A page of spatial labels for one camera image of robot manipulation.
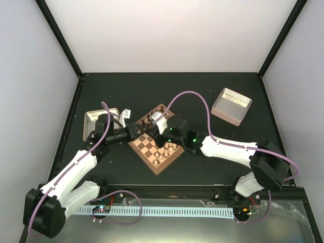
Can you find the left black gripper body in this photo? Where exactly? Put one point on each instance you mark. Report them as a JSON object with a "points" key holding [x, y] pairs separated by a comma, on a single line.
{"points": [[131, 130]]}

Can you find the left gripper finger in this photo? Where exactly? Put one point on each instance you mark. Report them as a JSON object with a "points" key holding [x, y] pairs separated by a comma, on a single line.
{"points": [[144, 134], [141, 127]]}

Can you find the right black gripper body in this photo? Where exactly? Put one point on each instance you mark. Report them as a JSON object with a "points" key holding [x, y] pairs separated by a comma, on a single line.
{"points": [[160, 143]]}

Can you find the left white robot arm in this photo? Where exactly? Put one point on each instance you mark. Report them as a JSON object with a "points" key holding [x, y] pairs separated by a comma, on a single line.
{"points": [[47, 209]]}

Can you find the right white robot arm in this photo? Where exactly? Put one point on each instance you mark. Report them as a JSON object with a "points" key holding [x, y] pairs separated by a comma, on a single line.
{"points": [[268, 168]]}

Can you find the wooden chess board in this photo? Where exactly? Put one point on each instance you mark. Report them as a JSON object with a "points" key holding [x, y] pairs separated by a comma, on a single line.
{"points": [[148, 151]]}

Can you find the left circuit board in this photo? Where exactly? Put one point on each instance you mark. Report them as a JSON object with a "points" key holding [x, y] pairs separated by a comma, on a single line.
{"points": [[101, 209]]}

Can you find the circuit board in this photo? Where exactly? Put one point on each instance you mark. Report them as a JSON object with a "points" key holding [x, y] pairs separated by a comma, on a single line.
{"points": [[245, 211], [101, 209]]}

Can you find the right circuit board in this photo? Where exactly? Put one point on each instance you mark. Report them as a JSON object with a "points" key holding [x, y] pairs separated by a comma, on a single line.
{"points": [[245, 211]]}

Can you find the silver metal tray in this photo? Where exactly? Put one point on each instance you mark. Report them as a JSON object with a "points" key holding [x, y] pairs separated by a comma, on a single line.
{"points": [[89, 121]]}

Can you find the pink patterned metal tin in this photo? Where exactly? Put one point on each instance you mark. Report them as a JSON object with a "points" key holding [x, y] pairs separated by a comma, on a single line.
{"points": [[231, 106]]}

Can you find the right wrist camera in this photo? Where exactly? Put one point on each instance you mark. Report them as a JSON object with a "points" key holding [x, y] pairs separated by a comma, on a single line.
{"points": [[158, 119]]}

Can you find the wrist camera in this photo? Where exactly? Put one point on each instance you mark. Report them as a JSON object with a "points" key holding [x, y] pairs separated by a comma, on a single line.
{"points": [[158, 119], [125, 114]]}

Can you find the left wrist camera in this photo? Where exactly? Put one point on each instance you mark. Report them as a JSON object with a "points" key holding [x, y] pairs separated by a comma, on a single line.
{"points": [[125, 114]]}

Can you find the black mounting rail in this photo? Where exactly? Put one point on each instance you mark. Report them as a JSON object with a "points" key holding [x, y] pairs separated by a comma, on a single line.
{"points": [[221, 194]]}

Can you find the light blue slotted cable duct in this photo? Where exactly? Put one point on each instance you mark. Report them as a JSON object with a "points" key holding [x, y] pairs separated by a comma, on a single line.
{"points": [[225, 213]]}

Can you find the black frame post left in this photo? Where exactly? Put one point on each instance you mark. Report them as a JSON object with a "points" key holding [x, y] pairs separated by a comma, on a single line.
{"points": [[48, 16]]}

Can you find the black frame post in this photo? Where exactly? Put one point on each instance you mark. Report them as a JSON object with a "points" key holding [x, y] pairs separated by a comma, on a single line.
{"points": [[285, 30], [48, 16]]}

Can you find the black frame post right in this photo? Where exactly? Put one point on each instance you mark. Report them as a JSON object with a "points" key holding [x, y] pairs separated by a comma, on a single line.
{"points": [[285, 30]]}

